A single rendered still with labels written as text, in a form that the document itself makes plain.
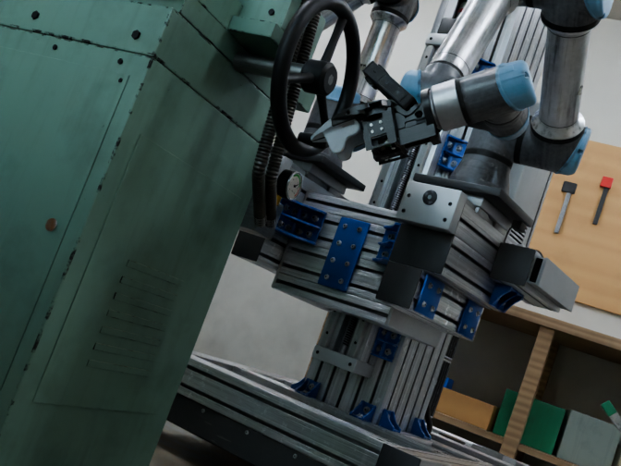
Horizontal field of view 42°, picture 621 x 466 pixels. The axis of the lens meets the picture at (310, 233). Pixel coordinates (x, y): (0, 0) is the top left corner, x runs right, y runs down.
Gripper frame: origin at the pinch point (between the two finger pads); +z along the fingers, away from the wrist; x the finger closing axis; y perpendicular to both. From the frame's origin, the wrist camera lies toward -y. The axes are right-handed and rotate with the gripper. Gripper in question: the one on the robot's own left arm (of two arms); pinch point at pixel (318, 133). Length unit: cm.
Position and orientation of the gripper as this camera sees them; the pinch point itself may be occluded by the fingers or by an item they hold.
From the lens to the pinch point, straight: 135.5
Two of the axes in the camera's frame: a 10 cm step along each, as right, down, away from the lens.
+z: -9.1, 2.4, 3.2
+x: 3.8, 2.6, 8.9
